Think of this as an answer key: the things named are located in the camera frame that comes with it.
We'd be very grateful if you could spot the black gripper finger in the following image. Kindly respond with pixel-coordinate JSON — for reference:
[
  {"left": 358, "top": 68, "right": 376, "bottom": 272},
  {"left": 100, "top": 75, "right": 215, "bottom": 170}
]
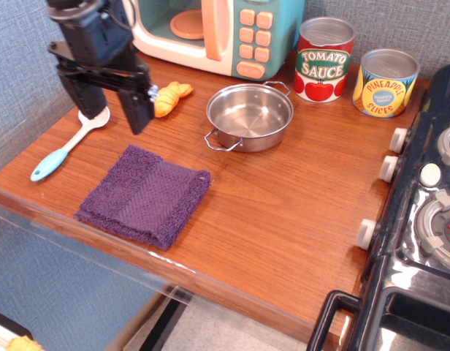
[
  {"left": 118, "top": 86, "right": 156, "bottom": 135},
  {"left": 58, "top": 69, "right": 107, "bottom": 120}
]

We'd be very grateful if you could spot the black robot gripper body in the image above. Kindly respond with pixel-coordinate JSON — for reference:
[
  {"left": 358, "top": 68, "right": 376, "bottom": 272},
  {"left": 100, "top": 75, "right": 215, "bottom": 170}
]
[{"left": 46, "top": 1, "right": 152, "bottom": 96}]

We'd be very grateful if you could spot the purple cloth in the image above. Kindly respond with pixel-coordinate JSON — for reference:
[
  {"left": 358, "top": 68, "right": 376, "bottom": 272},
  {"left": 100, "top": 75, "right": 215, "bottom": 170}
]
[{"left": 75, "top": 146, "right": 210, "bottom": 250}]

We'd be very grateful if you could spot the orange plush toy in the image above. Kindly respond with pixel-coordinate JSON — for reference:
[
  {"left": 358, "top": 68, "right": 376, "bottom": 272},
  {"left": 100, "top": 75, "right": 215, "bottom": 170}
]
[{"left": 154, "top": 81, "right": 194, "bottom": 118}]

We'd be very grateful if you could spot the stainless steel pan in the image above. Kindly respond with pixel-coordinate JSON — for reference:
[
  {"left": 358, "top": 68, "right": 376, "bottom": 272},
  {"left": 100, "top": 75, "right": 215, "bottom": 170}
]
[{"left": 204, "top": 81, "right": 294, "bottom": 153}]

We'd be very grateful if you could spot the toy microwave teal and orange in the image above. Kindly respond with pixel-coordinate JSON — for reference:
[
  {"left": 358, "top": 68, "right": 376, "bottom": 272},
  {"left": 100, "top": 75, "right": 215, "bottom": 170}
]
[{"left": 123, "top": 1, "right": 305, "bottom": 81}]

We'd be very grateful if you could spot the tomato sauce can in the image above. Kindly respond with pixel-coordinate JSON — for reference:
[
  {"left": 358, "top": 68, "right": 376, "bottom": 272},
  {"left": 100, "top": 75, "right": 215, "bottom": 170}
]
[{"left": 294, "top": 17, "right": 356, "bottom": 103}]

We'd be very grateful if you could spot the pineapple slices can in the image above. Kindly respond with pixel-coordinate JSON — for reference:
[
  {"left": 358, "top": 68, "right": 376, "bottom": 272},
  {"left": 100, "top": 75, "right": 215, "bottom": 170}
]
[{"left": 352, "top": 48, "right": 420, "bottom": 118}]

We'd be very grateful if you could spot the white stove knob middle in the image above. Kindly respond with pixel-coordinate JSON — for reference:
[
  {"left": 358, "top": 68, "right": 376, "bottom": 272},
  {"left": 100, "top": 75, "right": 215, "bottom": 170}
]
[{"left": 378, "top": 156, "right": 398, "bottom": 183}]

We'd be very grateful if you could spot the white stove knob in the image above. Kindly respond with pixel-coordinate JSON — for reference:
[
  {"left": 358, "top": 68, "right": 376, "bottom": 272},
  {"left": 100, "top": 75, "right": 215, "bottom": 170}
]
[
  {"left": 356, "top": 219, "right": 377, "bottom": 250},
  {"left": 378, "top": 156, "right": 398, "bottom": 183},
  {"left": 389, "top": 128, "right": 408, "bottom": 154}
]

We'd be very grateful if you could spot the orange object bottom left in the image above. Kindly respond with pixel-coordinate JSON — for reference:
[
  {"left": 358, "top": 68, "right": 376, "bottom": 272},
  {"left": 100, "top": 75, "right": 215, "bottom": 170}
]
[{"left": 5, "top": 336, "right": 43, "bottom": 351}]

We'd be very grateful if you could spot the white stove knob lower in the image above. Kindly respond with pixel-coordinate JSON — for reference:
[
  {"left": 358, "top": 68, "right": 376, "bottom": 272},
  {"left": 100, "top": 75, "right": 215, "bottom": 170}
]
[{"left": 356, "top": 219, "right": 377, "bottom": 250}]

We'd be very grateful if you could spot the white stove knob upper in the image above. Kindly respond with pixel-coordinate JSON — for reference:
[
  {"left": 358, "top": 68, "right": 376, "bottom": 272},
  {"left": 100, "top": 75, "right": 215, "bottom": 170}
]
[{"left": 389, "top": 128, "right": 408, "bottom": 154}]

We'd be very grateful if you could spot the white round stove button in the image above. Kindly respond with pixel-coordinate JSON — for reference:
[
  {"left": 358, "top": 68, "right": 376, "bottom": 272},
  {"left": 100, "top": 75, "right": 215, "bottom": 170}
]
[{"left": 419, "top": 163, "right": 441, "bottom": 187}]

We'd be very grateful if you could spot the black toy stove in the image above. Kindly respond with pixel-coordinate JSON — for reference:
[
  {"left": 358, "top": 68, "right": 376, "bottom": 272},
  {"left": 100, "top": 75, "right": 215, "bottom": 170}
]
[{"left": 339, "top": 65, "right": 450, "bottom": 350}]

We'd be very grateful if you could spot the teal handled white ladle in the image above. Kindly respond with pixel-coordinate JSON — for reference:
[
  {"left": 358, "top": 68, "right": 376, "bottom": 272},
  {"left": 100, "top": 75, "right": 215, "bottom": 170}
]
[{"left": 30, "top": 107, "right": 110, "bottom": 182}]

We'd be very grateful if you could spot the black oven door handle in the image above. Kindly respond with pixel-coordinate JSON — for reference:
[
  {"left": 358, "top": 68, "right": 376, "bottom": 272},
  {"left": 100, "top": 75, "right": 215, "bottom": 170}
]
[{"left": 307, "top": 290, "right": 362, "bottom": 350}]

